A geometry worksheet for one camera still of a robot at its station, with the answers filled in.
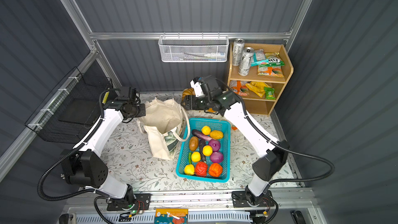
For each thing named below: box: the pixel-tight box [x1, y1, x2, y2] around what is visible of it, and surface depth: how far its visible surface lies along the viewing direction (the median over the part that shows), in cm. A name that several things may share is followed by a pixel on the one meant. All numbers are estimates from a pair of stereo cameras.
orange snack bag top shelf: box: [257, 65, 285, 78], surface depth 86 cm
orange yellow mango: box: [209, 130, 224, 140], surface depth 94 cm
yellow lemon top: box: [201, 125, 211, 136], surface depth 94 cm
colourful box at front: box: [154, 208, 189, 224], surface depth 71 cm
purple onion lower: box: [210, 151, 224, 164], surface depth 84 cm
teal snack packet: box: [250, 48, 269, 67], surface depth 91 cm
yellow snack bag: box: [245, 81, 272, 98], surface depth 98 cm
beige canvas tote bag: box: [136, 97, 191, 161], surface depth 88 cm
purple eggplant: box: [191, 129, 213, 142], surface depth 95 cm
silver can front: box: [237, 47, 255, 77], surface depth 79 cm
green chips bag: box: [258, 58, 286, 68], surface depth 87 cm
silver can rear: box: [232, 38, 246, 67], surface depth 84 cm
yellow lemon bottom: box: [183, 163, 195, 176], surface depth 80 cm
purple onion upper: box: [208, 138, 221, 152], surface depth 88 cm
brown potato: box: [189, 135, 199, 152], surface depth 90 cm
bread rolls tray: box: [180, 87, 196, 110], surface depth 65 cm
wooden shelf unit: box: [226, 42, 294, 116], surface depth 87 cm
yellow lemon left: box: [190, 151, 202, 163], surface depth 86 cm
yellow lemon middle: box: [202, 145, 213, 157], surface depth 86 cm
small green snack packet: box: [264, 86, 277, 101], surface depth 96 cm
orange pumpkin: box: [208, 162, 223, 178], surface depth 79 cm
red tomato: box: [194, 161, 208, 177], surface depth 79 cm
